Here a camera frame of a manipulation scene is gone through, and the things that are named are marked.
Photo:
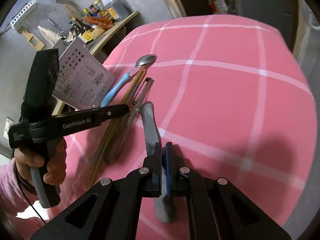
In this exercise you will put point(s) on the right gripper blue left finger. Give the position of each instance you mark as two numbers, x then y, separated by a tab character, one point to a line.
153	179

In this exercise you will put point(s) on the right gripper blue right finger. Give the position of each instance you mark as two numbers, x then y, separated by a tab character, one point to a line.
171	171

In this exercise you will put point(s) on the white perforated utensil holder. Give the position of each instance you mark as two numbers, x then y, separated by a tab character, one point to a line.
83	81

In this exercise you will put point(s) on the wooden chopstick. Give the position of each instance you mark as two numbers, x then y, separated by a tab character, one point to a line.
112	127

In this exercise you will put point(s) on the pink sleeved left forearm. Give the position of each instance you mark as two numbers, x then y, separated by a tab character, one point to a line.
17	195

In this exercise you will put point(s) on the left hand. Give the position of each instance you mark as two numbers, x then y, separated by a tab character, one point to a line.
56	167

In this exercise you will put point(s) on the wooden grater board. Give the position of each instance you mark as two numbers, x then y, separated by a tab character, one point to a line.
33	40

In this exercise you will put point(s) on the pink checked tablecloth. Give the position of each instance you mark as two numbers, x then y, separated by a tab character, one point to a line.
231	98

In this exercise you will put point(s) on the white hanging towel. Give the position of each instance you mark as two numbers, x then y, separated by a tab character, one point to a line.
50	36

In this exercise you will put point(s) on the dark sauce bottle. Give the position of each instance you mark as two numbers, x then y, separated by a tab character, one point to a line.
80	26

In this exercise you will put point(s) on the orange snack packet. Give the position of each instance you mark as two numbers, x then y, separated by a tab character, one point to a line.
101	22

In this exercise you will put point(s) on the large soy sauce jug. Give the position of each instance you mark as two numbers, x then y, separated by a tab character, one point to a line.
116	9

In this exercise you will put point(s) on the blue handled spoon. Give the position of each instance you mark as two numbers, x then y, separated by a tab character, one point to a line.
145	62

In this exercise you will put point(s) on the white wall basket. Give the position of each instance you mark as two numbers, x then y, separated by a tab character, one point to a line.
22	14

